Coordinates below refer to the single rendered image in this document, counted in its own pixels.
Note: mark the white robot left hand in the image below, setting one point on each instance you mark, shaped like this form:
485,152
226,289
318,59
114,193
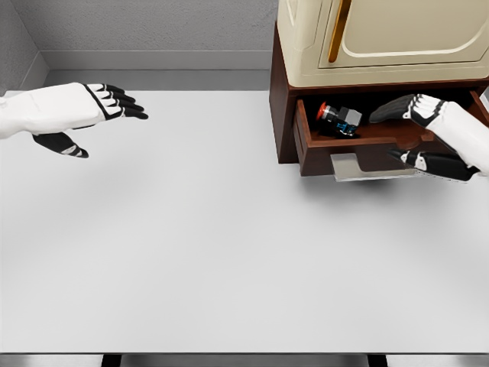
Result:
68,105

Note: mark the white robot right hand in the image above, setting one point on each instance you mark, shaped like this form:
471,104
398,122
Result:
449,122

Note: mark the red button switch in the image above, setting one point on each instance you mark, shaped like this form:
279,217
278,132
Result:
340,118

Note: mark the brown wooden drawer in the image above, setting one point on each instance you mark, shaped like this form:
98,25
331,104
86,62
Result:
344,153

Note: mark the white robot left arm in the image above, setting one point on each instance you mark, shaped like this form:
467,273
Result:
11,114

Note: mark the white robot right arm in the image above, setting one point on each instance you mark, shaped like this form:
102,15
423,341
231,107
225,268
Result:
483,141

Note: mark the cream appliance with door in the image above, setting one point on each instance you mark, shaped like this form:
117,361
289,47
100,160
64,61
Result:
401,38

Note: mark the brown wooden cabinet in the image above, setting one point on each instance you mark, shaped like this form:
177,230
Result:
282,111

